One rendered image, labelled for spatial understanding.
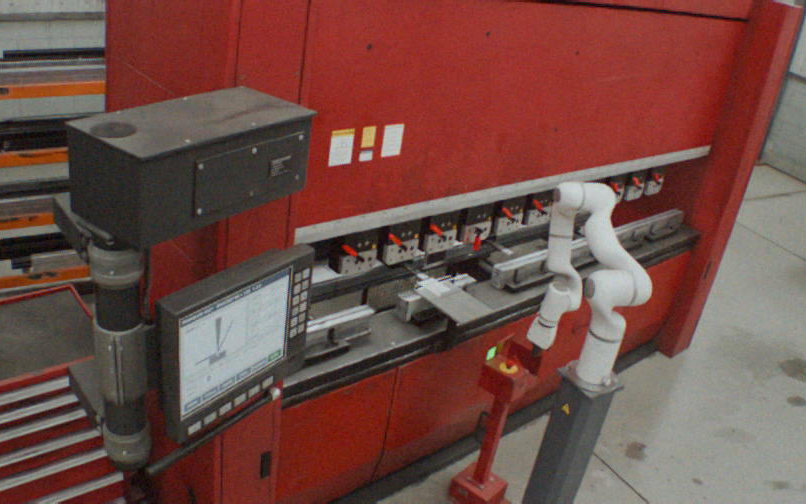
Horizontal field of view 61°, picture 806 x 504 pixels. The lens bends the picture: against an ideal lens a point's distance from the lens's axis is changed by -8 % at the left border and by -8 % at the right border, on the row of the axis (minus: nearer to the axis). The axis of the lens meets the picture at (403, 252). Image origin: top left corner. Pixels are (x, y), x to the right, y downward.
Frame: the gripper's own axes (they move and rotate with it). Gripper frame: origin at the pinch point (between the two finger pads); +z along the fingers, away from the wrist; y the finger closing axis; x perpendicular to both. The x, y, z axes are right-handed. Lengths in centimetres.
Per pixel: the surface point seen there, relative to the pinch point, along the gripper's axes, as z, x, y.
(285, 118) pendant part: -109, -131, -22
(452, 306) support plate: -13.3, -23.3, -29.6
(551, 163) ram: -59, 39, -38
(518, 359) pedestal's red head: 11.1, 4.5, -7.4
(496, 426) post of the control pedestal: 37.8, -7.8, -0.9
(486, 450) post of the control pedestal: 53, -8, -1
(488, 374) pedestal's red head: 11.0, -15.1, -9.4
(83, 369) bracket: -32, -165, -51
